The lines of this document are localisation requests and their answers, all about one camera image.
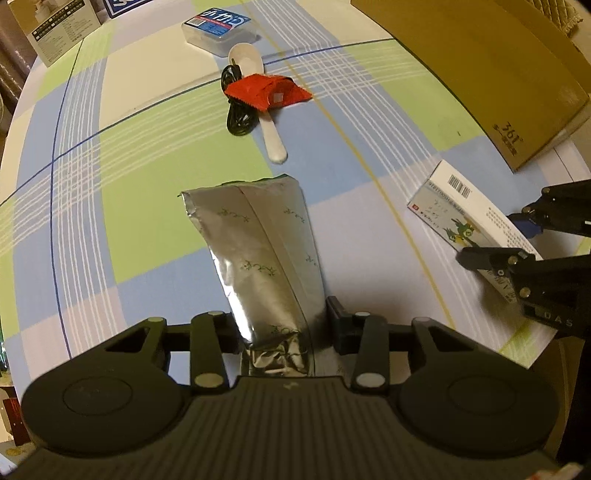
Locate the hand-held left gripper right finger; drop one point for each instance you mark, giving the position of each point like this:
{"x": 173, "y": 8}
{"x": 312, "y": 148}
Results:
{"x": 339, "y": 323}

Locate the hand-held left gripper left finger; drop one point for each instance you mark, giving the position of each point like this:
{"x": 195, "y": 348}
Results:
{"x": 207, "y": 337}

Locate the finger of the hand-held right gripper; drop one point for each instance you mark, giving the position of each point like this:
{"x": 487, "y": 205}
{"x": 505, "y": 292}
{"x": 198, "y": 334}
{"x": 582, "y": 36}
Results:
{"x": 563, "y": 212}
{"x": 489, "y": 258}

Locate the white bird print medicine box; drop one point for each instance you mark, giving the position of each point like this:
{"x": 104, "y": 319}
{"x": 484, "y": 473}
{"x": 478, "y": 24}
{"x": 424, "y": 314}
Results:
{"x": 457, "y": 207}

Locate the silver foil pouch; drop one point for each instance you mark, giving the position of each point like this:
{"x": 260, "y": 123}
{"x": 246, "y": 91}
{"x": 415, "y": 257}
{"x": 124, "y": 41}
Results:
{"x": 263, "y": 258}

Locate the brown paper bag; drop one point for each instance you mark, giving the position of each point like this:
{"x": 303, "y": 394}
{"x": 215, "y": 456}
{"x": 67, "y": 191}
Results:
{"x": 485, "y": 69}

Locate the white speckled spoon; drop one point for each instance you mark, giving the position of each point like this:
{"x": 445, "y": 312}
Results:
{"x": 274, "y": 138}

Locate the clear blue label box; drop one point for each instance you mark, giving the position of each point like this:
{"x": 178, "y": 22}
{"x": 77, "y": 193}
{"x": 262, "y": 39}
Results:
{"x": 217, "y": 25}

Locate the plaid cloth covered desktop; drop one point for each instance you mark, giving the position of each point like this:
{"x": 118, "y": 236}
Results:
{"x": 138, "y": 161}

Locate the quilted chair back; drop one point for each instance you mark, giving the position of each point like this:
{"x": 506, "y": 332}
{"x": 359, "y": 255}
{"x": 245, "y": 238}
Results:
{"x": 570, "y": 16}

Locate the red packet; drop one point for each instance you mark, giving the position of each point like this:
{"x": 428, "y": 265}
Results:
{"x": 258, "y": 90}

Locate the beige curtain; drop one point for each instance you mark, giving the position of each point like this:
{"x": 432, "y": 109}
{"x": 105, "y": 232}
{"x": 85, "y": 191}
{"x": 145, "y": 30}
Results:
{"x": 11, "y": 60}

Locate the white product box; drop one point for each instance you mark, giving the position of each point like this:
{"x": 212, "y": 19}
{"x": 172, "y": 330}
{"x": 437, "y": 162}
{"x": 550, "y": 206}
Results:
{"x": 55, "y": 32}

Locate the blue illustrated milk carton box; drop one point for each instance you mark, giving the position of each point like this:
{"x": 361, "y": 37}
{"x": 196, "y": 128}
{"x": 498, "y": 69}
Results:
{"x": 120, "y": 5}

